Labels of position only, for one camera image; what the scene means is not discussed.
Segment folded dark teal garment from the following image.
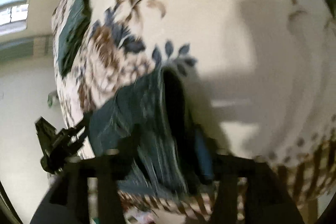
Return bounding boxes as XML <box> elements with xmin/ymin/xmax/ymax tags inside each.
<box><xmin>58</xmin><ymin>0</ymin><xmax>92</xmax><ymax>78</ymax></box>

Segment dark green pants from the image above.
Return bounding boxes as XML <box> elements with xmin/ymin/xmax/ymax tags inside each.
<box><xmin>88</xmin><ymin>68</ymin><xmax>214</xmax><ymax>198</ymax></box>

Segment floral white brown blanket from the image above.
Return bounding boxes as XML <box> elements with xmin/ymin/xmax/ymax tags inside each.
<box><xmin>52</xmin><ymin>0</ymin><xmax>335</xmax><ymax>223</ymax></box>

